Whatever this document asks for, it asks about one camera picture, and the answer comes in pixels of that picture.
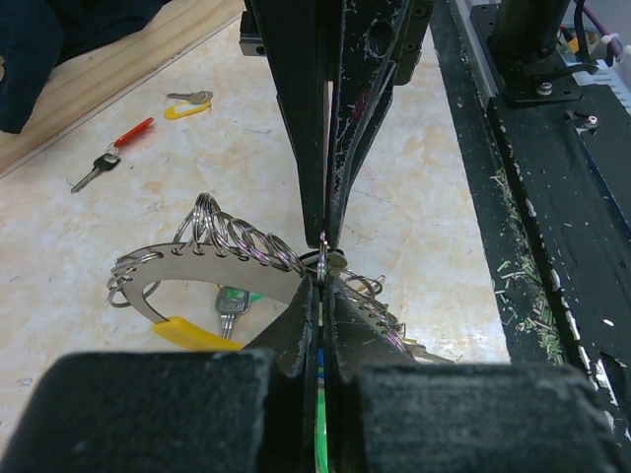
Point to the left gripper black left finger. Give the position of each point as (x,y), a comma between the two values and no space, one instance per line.
(253,410)

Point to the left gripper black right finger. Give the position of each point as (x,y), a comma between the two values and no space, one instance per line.
(386,412)

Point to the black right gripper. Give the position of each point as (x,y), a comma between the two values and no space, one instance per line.
(359,46)

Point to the key with black fob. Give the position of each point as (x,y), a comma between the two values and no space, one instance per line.
(323,260)

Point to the large keyring with coloured tags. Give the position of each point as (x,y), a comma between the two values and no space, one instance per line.
(211,246)

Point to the wooden clothes rack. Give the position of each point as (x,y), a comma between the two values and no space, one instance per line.
(84,85)

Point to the key with long red tag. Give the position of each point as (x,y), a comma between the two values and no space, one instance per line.
(110,159)

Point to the dark navy tank top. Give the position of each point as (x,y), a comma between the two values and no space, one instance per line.
(37,36)

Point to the key with yellow ring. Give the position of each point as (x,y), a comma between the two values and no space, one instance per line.
(188,104)

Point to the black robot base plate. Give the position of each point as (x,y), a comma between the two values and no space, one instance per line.
(546,151)

